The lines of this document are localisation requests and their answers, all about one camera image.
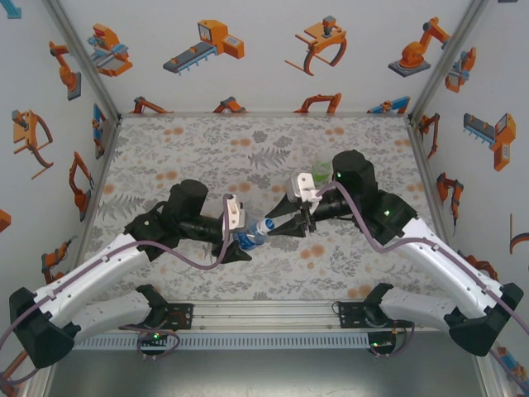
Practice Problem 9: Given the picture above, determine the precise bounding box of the clear bottle blue label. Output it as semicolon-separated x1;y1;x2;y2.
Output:
236;218;277;252

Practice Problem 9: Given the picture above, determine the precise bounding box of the clear bottle green label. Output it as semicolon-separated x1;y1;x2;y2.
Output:
310;160;332;188

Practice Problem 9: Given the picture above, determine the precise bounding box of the floral patterned tablecloth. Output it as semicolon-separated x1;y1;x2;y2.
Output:
78;115;451;303

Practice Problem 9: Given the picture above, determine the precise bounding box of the aluminium table edge bar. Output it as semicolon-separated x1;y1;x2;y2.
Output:
119;110;411;120
406;117;458;260
75;117;124;260

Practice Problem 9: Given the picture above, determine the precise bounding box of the aluminium mounting rail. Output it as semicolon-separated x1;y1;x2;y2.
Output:
115;299;417;332

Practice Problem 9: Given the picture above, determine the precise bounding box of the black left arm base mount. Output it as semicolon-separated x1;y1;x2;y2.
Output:
164;303;195;331

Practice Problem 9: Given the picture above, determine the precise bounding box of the white slotted cable duct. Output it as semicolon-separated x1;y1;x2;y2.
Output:
72;332;371;351

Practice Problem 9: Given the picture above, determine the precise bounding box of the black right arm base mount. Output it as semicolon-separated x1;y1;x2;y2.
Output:
332;301;371;330

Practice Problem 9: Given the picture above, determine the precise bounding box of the thin purple looped base cable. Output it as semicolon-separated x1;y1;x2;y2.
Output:
369;326;417;360
136;328;181;361

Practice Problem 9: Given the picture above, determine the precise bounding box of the aluminium frame post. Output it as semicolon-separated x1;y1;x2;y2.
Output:
407;0;492;123
43;0;124;123

